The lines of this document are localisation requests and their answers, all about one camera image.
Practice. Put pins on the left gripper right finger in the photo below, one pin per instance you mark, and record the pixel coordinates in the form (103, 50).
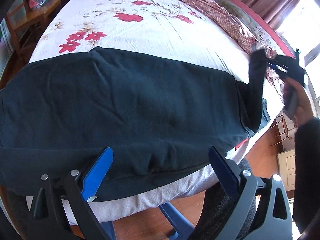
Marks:
(272, 219)

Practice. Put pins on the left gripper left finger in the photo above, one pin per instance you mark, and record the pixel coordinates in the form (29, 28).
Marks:
(48, 219)

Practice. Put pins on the dark navy track pants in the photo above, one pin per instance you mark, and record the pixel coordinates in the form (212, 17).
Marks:
(159, 116)

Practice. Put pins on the right forearm black sleeve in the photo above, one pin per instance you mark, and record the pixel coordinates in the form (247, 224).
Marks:
(306, 195)

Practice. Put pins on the person right hand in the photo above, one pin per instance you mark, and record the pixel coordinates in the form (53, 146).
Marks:
(303, 112)

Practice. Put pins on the red checked patterned blanket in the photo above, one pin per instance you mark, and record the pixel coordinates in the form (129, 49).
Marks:
(231, 25)

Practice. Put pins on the wooden chair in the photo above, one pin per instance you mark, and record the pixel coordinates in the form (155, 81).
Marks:
(22, 21)

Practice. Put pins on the bed with white floral sheet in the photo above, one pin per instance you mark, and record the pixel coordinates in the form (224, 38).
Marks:
(163, 28)

